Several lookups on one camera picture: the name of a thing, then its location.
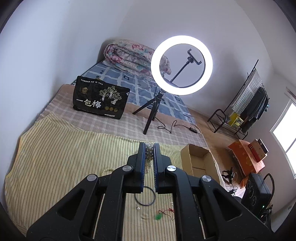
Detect dark hanging clothes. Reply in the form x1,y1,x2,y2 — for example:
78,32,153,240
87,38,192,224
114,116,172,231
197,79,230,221
240,87,269,133

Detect striped hanging cloth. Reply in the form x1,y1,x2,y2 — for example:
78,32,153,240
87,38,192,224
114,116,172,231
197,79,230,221
231,68,262,115

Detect blue bangle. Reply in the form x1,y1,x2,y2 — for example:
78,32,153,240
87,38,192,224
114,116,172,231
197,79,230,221
134,186,156,207

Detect yellow box on rack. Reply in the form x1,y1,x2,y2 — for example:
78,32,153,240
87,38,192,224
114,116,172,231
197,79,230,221
228,112,244,128

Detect striped yellow cloth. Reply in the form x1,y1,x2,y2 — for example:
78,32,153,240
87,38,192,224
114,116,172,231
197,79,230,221
4,113,176,240

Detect brown box on orange box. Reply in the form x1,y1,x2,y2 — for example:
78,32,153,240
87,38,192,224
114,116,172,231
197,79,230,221
248,138,269,162

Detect phone holder clamp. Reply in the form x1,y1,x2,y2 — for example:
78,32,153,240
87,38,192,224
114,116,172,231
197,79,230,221
170,49,202,83

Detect black speaker case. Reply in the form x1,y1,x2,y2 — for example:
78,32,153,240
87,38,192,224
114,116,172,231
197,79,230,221
241,173,275,218

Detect cardboard box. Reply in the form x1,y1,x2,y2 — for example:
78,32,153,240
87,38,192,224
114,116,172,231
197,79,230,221
181,144,222,184

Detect window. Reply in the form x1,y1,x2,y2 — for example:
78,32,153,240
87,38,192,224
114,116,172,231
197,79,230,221
270,88,296,179

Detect folded floral quilt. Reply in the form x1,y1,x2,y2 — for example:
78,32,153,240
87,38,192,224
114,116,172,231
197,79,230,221
102,39,172,78

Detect green jade pendant red cord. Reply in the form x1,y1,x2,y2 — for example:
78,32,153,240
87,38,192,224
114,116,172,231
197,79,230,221
154,207,176,220

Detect black clothes rack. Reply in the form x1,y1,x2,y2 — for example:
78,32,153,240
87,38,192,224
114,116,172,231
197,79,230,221
207,62,268,140

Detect black snack bag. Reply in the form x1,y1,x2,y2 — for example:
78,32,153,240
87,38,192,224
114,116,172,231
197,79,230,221
73,76,130,120

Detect blue patterned bedsheet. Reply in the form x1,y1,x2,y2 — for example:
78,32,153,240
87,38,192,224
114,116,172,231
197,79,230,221
82,62,196,125

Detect small black tripod on floor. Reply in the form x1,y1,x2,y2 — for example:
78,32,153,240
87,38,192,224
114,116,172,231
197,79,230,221
221,167,237,184

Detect ring light cable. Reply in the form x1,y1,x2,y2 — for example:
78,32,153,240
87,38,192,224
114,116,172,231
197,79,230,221
153,115,201,136

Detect twisted pearl necklace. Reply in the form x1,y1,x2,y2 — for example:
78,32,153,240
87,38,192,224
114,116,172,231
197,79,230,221
143,141,155,174

